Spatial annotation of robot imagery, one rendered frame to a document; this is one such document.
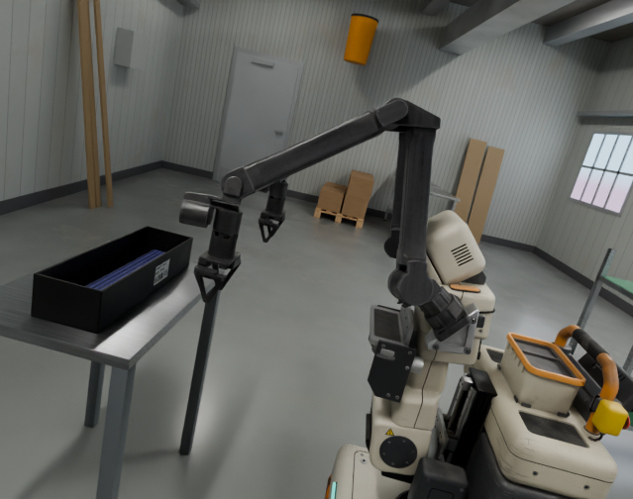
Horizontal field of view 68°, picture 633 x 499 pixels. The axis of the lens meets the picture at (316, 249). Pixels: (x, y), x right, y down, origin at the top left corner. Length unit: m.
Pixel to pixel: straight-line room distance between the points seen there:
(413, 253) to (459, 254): 0.18
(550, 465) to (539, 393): 0.19
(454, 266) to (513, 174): 7.52
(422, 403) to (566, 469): 0.35
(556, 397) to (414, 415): 0.37
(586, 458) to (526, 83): 7.70
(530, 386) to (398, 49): 7.20
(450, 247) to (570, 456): 0.55
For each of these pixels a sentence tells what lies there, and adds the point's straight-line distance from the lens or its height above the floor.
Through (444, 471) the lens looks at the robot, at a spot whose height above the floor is 0.61.
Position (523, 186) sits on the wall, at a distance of 8.79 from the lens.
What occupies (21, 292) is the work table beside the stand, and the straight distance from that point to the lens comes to 1.46.
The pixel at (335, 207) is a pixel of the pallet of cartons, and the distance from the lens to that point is 6.95.
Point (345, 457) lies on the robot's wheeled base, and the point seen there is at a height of 0.27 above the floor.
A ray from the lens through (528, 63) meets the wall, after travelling 8.71.
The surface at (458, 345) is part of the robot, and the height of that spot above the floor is 0.99.
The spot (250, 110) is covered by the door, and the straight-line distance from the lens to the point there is 8.09.
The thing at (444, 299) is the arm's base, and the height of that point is 1.09.
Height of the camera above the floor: 1.41
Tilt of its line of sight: 15 degrees down
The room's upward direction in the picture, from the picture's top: 13 degrees clockwise
